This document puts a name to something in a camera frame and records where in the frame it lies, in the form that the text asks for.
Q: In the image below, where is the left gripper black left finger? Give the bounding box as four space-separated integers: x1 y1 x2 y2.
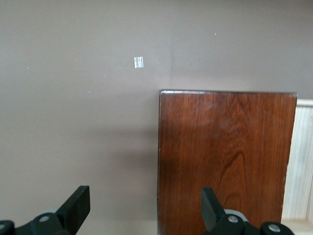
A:
0 185 90 235

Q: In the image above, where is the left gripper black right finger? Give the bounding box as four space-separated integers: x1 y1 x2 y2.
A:
200 187 294 235

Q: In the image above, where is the light wooden slatted panel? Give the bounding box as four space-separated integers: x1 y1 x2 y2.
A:
281 99 313 235

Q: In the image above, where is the dark brown wooden cabinet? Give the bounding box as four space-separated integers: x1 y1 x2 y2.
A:
156 89 298 235

